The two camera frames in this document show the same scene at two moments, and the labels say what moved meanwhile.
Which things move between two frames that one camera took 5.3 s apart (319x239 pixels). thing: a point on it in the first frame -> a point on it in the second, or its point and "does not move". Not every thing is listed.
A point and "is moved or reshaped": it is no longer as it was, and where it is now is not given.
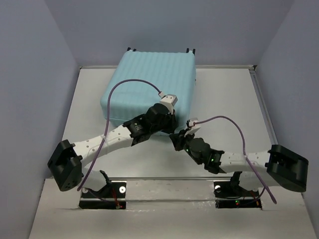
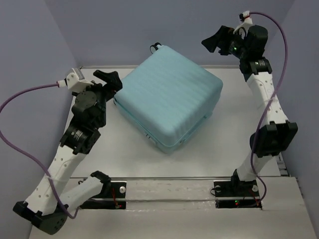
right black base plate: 224,189 does not move
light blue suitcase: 170,72 is moved or reshaped
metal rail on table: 169,178 does not move
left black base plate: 114,189 does not move
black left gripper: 172,123 -> 116,84
